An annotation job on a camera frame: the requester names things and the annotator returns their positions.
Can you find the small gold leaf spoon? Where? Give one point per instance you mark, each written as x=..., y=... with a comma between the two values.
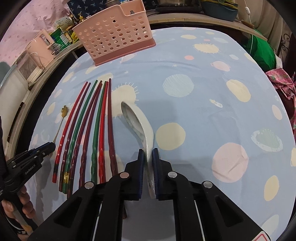
x=64, y=112

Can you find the pink electric kettle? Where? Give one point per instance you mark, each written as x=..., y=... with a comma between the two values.
x=41, y=49

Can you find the pink dotted curtain cloth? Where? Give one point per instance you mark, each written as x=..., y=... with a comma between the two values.
x=34, y=17

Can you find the pink perforated utensil basket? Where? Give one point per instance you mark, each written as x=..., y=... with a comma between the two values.
x=115, y=32

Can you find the green tin can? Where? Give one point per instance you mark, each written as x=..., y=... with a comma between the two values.
x=59, y=38

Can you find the white storage box blue lid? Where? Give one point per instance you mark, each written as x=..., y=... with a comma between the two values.
x=14, y=87

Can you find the person's left hand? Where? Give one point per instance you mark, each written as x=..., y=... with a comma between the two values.
x=28, y=208

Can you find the pink floral cloth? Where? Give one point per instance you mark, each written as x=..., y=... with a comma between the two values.
x=285, y=88

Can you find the maroon chopstick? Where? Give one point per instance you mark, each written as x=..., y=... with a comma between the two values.
x=112, y=155
x=87, y=135

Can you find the white ceramic soup spoon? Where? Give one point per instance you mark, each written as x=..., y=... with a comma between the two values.
x=139, y=123

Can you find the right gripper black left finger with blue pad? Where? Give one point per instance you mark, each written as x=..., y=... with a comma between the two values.
x=111, y=196

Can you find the green chopstick gold band right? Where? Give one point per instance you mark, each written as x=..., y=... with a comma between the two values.
x=94, y=156

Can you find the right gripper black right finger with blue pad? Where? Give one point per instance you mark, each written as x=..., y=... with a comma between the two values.
x=170, y=185

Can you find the green bag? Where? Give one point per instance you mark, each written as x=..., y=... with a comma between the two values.
x=261, y=52

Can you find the light blue dotted tablecloth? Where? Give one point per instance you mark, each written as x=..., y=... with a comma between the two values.
x=214, y=113

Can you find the bright red chopstick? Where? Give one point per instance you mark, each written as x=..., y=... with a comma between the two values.
x=65, y=130
x=101, y=159

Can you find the dark blue basin stack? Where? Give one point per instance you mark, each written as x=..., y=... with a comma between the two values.
x=224, y=11

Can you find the navy floral backsplash cloth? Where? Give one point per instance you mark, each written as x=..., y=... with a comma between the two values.
x=86, y=8

